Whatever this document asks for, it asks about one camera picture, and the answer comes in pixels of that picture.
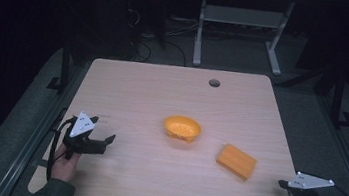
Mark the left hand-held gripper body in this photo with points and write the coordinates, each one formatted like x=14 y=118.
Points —
x=80 y=126

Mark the person's left hand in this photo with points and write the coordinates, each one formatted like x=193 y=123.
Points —
x=65 y=165

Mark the orange rectangular block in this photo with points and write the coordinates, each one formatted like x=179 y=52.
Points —
x=236 y=161

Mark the black metal stand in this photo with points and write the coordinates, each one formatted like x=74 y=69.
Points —
x=338 y=98
x=64 y=64

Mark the orange plastic bowl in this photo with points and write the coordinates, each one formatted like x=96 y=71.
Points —
x=182 y=128

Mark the round dark table grommet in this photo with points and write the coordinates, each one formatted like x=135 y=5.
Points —
x=214 y=82

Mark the white metal stand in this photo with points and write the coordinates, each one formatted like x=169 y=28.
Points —
x=243 y=16

